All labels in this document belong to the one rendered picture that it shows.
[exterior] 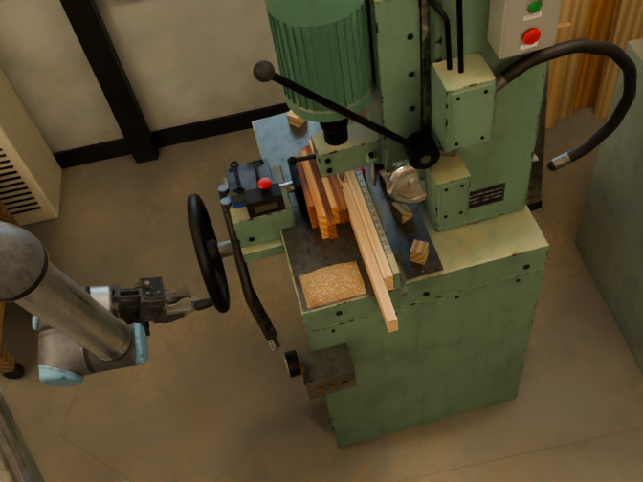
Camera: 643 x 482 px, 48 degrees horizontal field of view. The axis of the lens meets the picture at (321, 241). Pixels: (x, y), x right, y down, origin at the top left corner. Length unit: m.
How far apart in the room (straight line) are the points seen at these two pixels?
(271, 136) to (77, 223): 1.44
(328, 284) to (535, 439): 1.06
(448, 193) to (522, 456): 1.08
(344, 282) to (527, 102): 0.50
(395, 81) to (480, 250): 0.48
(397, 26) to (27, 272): 0.73
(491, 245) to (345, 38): 0.64
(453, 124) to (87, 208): 2.06
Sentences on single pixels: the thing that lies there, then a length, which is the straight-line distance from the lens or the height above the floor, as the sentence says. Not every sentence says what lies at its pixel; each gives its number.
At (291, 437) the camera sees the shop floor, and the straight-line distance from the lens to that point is 2.33.
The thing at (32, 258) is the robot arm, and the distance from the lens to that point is 1.16.
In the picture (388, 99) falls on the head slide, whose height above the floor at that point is 1.20.
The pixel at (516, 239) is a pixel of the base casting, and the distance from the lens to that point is 1.69.
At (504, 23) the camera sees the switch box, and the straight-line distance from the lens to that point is 1.25.
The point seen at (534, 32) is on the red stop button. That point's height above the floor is 1.37.
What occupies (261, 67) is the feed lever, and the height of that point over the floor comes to 1.41.
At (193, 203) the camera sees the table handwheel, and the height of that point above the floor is 0.95.
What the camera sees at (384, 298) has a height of 0.94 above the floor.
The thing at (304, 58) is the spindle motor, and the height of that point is 1.35.
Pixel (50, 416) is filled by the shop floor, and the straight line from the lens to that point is 2.63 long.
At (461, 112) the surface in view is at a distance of 1.30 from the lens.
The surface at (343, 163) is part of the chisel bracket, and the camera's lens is 1.53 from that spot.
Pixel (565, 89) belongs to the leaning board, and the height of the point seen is 0.15.
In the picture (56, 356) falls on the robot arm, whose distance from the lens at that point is 1.65.
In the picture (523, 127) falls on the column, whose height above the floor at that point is 1.08.
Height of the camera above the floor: 2.13
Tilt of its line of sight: 52 degrees down
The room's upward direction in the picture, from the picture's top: 11 degrees counter-clockwise
